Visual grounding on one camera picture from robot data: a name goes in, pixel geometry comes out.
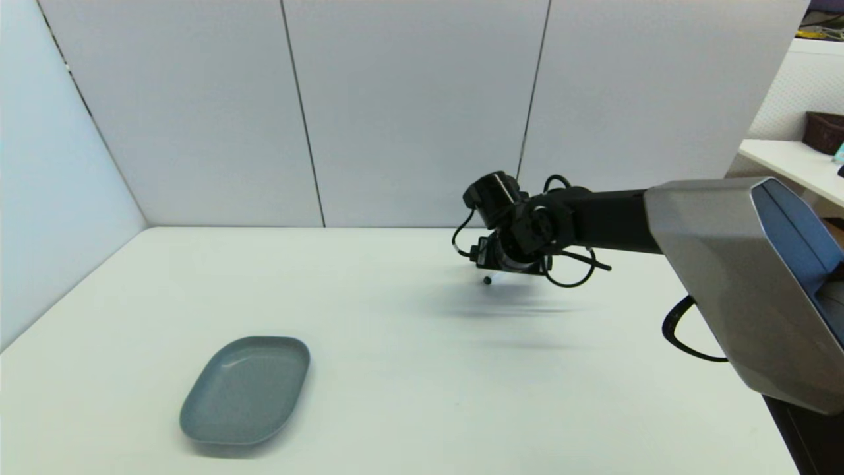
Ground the grey-blue oval plate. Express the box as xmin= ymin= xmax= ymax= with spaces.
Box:
xmin=179 ymin=336 xmax=311 ymax=446

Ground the white side table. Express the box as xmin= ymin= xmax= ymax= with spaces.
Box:
xmin=738 ymin=139 xmax=844 ymax=209

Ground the dark woven basket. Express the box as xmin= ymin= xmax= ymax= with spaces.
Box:
xmin=802 ymin=111 xmax=844 ymax=156

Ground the dark robot torso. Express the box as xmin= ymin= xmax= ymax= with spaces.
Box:
xmin=763 ymin=394 xmax=844 ymax=475

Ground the yellow and black clutter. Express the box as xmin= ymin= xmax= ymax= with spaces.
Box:
xmin=797 ymin=0 xmax=844 ymax=42

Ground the black elbow cable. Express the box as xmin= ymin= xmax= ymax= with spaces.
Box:
xmin=661 ymin=296 xmax=729 ymax=363

